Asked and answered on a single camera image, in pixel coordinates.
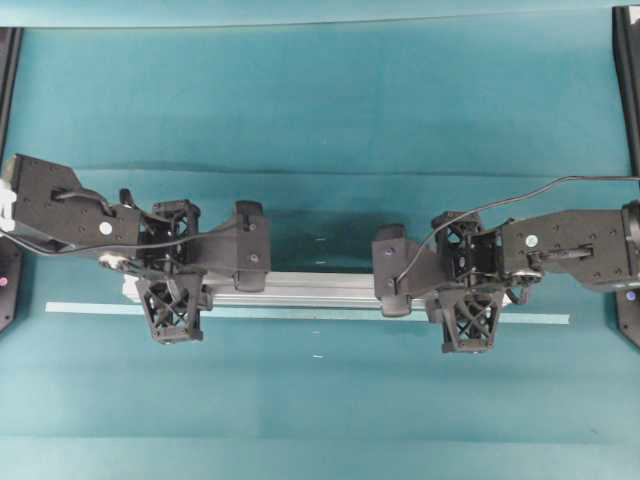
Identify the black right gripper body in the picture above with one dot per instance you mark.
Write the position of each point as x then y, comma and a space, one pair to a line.
476, 265

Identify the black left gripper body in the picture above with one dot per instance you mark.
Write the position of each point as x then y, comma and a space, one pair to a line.
162, 255

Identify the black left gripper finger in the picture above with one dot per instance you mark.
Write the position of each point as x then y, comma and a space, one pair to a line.
172, 307
178, 217

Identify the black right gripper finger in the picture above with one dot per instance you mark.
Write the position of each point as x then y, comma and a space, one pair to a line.
469, 319
451, 237

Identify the long silver aluminium rail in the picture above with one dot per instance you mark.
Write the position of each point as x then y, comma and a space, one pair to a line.
299, 289

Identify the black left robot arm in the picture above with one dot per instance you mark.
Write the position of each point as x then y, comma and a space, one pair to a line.
49, 210

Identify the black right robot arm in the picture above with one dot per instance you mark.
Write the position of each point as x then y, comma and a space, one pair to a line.
599, 248

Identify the light blue tape strip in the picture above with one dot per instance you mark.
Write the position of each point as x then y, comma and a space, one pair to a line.
273, 313

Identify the teal table cloth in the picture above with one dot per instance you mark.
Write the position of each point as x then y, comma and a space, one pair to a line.
338, 116

